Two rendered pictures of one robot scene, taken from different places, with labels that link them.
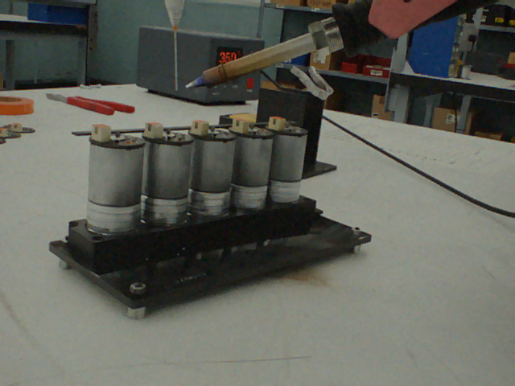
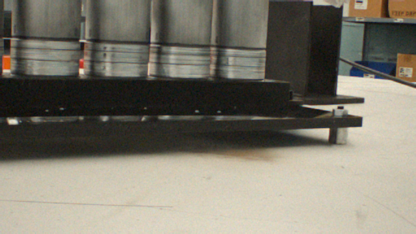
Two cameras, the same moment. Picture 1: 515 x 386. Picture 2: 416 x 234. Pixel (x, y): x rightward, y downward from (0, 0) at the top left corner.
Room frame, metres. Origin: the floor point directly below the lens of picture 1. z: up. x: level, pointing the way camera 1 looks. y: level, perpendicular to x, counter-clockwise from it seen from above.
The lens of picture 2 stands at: (0.07, -0.07, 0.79)
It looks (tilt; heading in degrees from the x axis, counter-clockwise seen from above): 7 degrees down; 12
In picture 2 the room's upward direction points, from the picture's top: 3 degrees clockwise
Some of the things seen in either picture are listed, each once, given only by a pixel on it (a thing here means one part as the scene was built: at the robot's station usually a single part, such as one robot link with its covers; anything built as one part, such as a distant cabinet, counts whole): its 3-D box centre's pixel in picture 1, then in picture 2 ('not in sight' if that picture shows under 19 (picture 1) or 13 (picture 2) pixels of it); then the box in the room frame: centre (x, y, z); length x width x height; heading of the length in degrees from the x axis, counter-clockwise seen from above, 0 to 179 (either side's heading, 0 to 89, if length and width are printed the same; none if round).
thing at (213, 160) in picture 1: (208, 179); (117, 32); (0.31, 0.03, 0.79); 0.02 x 0.02 x 0.05
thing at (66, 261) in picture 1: (224, 248); (134, 122); (0.30, 0.01, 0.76); 0.16 x 0.07 x 0.01; 136
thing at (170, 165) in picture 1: (164, 185); (46, 28); (0.29, 0.04, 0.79); 0.02 x 0.02 x 0.05
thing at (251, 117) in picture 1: (259, 125); not in sight; (0.69, 0.00, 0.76); 0.07 x 0.05 x 0.02; 57
